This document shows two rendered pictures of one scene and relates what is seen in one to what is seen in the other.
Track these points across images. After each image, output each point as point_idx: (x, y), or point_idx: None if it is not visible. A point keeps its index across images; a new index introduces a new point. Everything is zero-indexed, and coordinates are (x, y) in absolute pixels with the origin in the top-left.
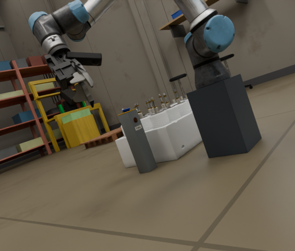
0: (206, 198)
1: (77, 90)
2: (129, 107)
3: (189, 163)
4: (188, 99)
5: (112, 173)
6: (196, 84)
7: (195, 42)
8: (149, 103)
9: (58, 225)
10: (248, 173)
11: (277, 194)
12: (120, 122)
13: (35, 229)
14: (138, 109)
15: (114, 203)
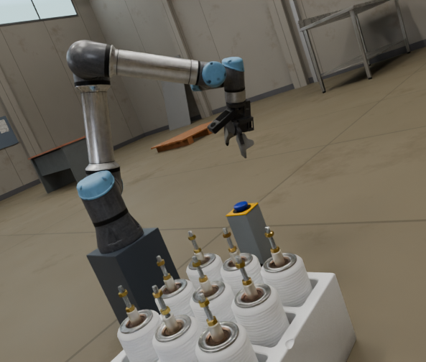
0: (216, 248)
1: (245, 137)
2: (233, 206)
3: None
4: (160, 234)
5: (385, 322)
6: (141, 226)
7: (118, 181)
8: (200, 265)
9: (351, 223)
10: (182, 268)
11: (184, 250)
12: (261, 214)
13: (386, 216)
14: (231, 242)
15: (297, 245)
